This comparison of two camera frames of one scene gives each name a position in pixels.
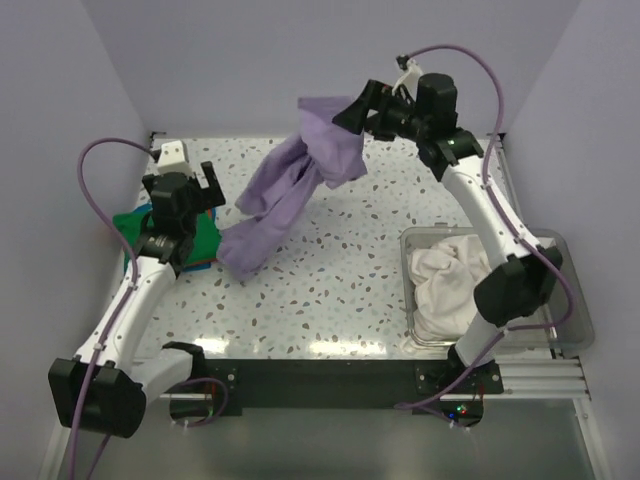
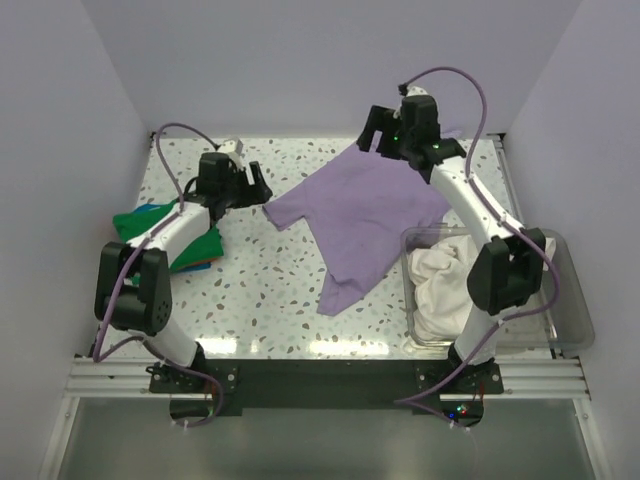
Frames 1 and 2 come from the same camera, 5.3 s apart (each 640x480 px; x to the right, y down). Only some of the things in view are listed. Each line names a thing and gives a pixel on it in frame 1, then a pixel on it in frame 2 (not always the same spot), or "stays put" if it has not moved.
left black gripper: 211,196 -> 255,194
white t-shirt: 445,275 stays put
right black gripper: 376,96 -> 381,120
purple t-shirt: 321,146 -> 362,221
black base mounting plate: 220,387 stays put
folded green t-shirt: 205,243 stays put
